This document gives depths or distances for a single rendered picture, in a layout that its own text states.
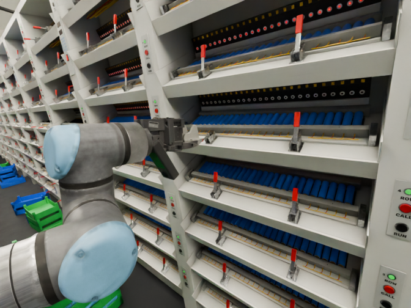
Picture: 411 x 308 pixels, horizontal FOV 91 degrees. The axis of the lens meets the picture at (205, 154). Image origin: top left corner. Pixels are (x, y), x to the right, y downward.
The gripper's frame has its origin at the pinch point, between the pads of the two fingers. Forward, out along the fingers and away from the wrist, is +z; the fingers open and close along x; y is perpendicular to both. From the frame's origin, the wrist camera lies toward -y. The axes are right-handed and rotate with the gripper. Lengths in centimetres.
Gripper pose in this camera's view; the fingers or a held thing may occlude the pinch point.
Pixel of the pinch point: (197, 142)
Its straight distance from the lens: 62.0
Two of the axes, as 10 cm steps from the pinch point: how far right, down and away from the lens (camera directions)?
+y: -0.1, -9.8, -1.8
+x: -7.7, -1.1, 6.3
